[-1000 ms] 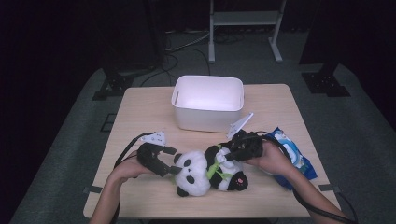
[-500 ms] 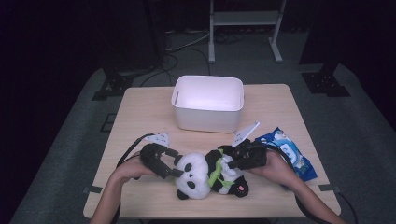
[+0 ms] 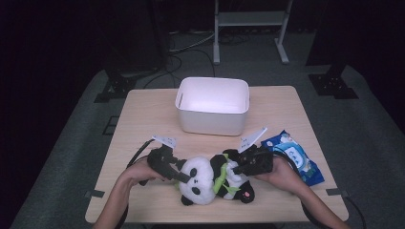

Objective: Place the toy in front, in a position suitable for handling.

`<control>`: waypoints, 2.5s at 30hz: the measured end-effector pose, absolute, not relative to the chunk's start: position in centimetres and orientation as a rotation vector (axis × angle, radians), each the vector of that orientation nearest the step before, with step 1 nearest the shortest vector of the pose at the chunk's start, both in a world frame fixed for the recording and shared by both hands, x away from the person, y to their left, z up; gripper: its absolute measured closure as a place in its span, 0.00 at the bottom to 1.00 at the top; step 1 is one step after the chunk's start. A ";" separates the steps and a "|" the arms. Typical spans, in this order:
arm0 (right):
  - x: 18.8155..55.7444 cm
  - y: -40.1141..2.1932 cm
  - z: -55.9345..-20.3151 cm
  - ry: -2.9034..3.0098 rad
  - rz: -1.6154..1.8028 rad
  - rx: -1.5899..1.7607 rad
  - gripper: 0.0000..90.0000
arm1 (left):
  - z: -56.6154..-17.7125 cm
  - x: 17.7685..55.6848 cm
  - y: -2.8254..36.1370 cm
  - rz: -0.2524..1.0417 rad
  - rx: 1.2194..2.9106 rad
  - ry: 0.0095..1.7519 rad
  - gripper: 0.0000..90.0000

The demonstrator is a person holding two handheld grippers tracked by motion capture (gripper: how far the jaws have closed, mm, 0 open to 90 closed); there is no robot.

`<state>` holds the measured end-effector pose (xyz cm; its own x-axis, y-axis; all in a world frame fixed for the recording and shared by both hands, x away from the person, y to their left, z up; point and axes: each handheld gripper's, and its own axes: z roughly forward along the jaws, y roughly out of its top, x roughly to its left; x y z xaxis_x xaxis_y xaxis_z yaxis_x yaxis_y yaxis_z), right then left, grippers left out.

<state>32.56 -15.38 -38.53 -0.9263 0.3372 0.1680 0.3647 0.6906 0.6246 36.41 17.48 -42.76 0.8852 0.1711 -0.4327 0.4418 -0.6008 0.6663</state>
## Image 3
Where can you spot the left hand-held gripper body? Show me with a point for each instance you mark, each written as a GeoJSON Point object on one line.
{"type": "Point", "coordinates": [157, 160]}

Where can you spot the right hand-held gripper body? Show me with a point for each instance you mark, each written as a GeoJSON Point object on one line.
{"type": "Point", "coordinates": [258, 162]}

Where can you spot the panda plush toy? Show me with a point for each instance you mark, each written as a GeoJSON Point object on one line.
{"type": "Point", "coordinates": [197, 181]}

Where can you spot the blue wet wipes pack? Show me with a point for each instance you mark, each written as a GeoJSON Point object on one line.
{"type": "Point", "coordinates": [302, 159]}

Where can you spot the white plastic bin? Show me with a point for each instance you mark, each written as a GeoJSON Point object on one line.
{"type": "Point", "coordinates": [211, 120]}

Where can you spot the person's left hand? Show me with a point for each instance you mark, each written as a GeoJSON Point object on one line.
{"type": "Point", "coordinates": [138, 173]}

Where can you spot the person's right hand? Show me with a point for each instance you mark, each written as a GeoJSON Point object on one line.
{"type": "Point", "coordinates": [283, 176]}

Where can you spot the dark tape piece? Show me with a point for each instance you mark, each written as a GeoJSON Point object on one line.
{"type": "Point", "coordinates": [336, 191]}
{"type": "Point", "coordinates": [95, 193]}

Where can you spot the black stand base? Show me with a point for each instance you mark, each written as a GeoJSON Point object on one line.
{"type": "Point", "coordinates": [116, 87]}
{"type": "Point", "coordinates": [332, 84]}

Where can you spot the white metal stand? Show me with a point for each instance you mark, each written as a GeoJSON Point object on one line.
{"type": "Point", "coordinates": [251, 18]}

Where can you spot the black floor outlet frame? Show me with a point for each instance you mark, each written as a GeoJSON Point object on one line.
{"type": "Point", "coordinates": [110, 125]}

